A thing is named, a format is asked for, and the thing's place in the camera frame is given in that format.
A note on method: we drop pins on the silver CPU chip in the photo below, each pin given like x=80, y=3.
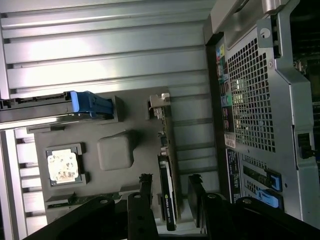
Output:
x=62, y=167

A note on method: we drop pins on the open Dell PC case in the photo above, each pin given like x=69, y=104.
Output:
x=282, y=100

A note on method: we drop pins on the green RAM stick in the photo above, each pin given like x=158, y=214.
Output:
x=85, y=198

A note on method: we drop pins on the grey parts rack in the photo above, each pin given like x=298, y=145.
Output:
x=140, y=120

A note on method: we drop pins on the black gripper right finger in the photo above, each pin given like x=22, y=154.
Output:
x=215, y=220

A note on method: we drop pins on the hard disk in blue carrier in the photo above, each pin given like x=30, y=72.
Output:
x=85, y=102

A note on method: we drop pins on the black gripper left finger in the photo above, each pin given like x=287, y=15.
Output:
x=142, y=220

